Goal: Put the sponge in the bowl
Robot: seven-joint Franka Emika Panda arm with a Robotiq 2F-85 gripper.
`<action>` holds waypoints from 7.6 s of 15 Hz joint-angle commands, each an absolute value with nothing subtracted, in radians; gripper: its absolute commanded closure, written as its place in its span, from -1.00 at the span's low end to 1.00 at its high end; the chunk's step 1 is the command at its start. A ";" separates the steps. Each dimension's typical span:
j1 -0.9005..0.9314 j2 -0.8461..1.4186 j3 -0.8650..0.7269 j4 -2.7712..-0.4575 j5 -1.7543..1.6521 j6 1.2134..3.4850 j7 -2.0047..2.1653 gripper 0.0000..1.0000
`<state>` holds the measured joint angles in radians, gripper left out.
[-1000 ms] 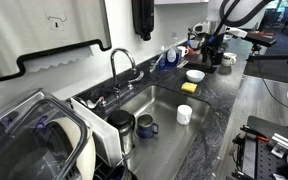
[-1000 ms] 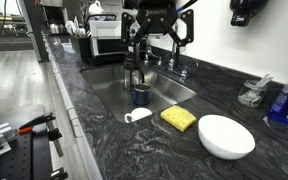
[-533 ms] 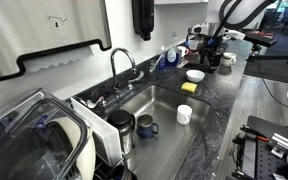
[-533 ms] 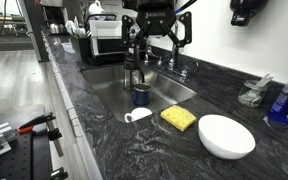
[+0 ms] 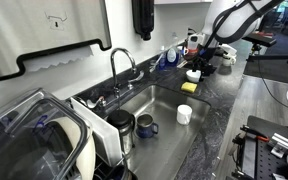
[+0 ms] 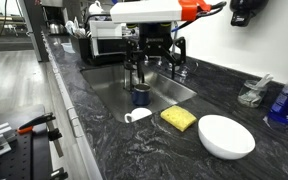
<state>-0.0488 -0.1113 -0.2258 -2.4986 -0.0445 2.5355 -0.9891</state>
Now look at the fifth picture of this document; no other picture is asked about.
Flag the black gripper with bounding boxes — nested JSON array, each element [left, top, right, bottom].
[[191, 54, 218, 78]]

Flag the yellow sponge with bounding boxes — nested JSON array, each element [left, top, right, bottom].
[[180, 81, 198, 94]]

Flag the white bowl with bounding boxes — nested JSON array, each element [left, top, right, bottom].
[[185, 69, 202, 84]]

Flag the white plastic object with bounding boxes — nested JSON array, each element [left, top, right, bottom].
[[220, 43, 238, 67]]

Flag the blue dish soap bottle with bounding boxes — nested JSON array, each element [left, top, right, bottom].
[[165, 46, 180, 68]]

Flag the glass jar with white utensils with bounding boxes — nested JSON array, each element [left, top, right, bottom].
[[149, 46, 168, 73]]

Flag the white ceramic mug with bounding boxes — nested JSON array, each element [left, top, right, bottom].
[[176, 104, 193, 126]]

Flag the stainless steel sink basin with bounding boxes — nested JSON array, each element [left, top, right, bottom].
[[117, 84, 212, 180]]

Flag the blue metal mug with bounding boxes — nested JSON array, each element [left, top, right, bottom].
[[135, 113, 160, 139]]

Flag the chrome gooseneck faucet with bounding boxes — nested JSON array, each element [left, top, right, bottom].
[[109, 47, 146, 101]]

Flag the black glass french press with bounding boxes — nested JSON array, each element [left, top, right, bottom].
[[106, 96, 136, 158]]

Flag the black perforated breadboard table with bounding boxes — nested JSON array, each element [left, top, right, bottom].
[[232, 114, 288, 180]]

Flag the white cutting board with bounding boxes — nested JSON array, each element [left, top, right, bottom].
[[69, 96, 123, 168]]

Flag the black dish rack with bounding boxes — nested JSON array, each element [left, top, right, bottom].
[[93, 154, 138, 180]]

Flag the white round plate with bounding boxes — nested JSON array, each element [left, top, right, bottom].
[[47, 116, 97, 180]]

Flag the steel paper towel dispenser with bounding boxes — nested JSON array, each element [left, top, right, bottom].
[[0, 0, 113, 83]]

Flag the clear plastic container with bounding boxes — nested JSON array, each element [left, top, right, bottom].
[[0, 88, 92, 180]]

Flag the white camera box orange tape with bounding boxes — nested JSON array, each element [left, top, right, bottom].
[[187, 33, 206, 55]]

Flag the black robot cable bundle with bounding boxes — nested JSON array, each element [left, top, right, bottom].
[[202, 0, 285, 51]]

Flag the black wall soap dispenser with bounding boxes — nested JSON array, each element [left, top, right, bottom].
[[131, 0, 156, 42]]

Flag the black clamp orange handle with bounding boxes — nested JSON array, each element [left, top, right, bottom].
[[239, 124, 271, 144]]

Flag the aluminium bracket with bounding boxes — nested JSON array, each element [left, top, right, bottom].
[[270, 132, 288, 159]]

